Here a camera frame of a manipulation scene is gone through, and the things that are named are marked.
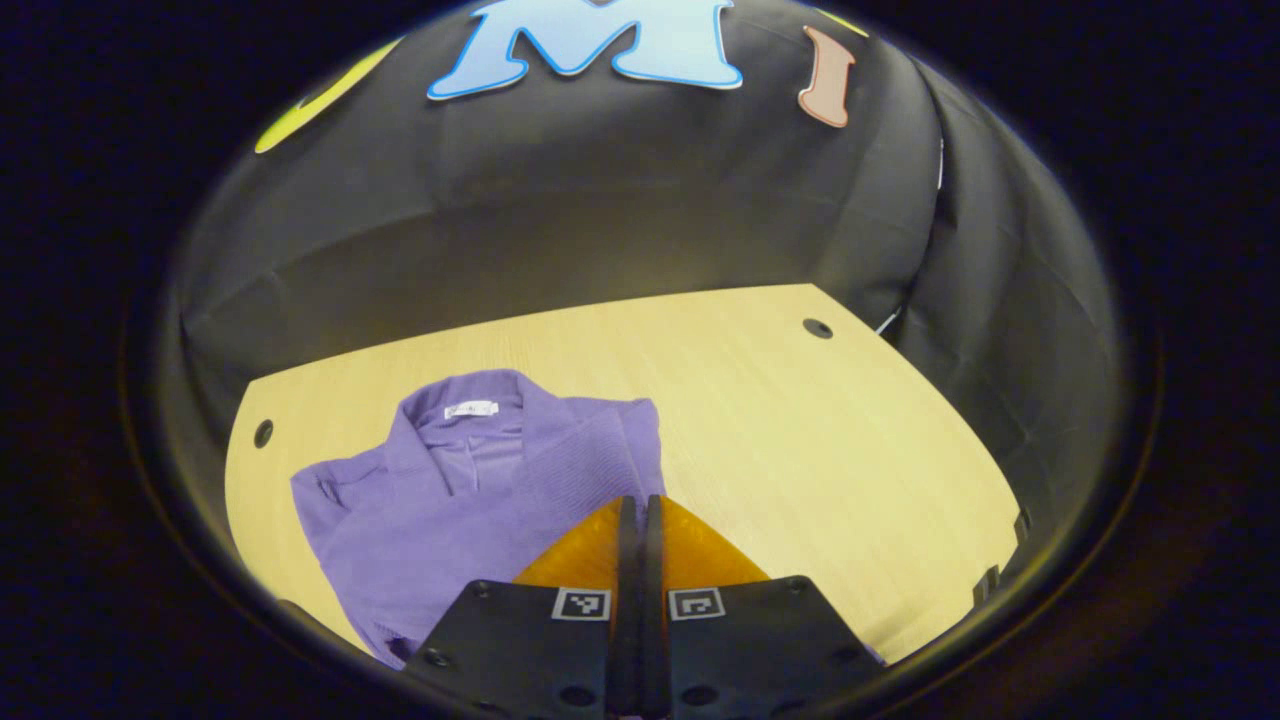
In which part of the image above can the black backdrop cloth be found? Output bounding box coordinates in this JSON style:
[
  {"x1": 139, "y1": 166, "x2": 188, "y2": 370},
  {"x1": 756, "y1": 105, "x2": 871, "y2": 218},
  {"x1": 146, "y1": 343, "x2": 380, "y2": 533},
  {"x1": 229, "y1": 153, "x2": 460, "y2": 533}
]
[{"x1": 175, "y1": 0, "x2": 1121, "y2": 561}]

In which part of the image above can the purple knit collared shirt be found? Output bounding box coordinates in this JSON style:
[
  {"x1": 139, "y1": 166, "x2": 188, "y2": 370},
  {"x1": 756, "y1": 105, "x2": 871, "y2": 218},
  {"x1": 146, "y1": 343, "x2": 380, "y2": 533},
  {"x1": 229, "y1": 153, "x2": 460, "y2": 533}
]
[{"x1": 290, "y1": 369, "x2": 668, "y2": 669}]

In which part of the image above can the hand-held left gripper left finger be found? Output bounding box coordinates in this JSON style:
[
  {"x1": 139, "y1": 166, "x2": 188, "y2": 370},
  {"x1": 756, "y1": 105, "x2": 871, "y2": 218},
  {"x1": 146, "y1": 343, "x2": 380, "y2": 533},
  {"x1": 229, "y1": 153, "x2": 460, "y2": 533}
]
[{"x1": 400, "y1": 495, "x2": 641, "y2": 716}]

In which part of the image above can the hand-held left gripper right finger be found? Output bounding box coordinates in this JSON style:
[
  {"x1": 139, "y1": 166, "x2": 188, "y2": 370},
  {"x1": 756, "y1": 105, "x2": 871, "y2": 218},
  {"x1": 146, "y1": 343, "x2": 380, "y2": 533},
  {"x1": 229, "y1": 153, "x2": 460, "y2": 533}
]
[{"x1": 640, "y1": 495, "x2": 886, "y2": 716}]

